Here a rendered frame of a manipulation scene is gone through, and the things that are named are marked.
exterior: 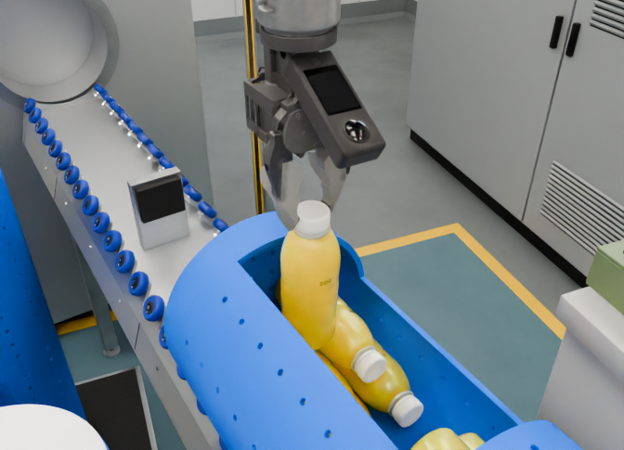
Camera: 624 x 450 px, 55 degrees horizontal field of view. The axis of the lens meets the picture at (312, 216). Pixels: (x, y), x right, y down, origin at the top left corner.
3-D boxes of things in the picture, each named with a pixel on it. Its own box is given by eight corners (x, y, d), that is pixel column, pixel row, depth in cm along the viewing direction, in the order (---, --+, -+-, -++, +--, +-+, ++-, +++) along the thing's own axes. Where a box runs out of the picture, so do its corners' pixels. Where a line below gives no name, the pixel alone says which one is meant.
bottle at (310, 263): (269, 326, 77) (267, 210, 66) (317, 306, 80) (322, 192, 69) (297, 365, 73) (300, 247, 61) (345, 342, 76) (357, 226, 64)
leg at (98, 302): (117, 343, 225) (80, 203, 190) (122, 353, 221) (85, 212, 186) (101, 350, 223) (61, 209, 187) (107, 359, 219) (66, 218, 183)
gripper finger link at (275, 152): (296, 186, 63) (307, 109, 59) (305, 195, 62) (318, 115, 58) (256, 193, 61) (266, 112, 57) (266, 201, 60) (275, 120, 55)
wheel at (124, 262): (130, 246, 115) (121, 244, 114) (138, 259, 112) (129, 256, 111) (120, 265, 116) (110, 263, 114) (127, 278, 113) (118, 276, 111)
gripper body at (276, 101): (305, 116, 67) (304, 6, 60) (351, 147, 61) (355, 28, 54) (244, 134, 64) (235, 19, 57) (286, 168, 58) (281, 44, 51)
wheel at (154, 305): (159, 290, 105) (149, 289, 103) (169, 305, 102) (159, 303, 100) (147, 312, 106) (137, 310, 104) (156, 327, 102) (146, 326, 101)
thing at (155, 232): (185, 229, 128) (175, 165, 119) (193, 238, 125) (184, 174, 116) (139, 245, 123) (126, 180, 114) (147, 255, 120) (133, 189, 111)
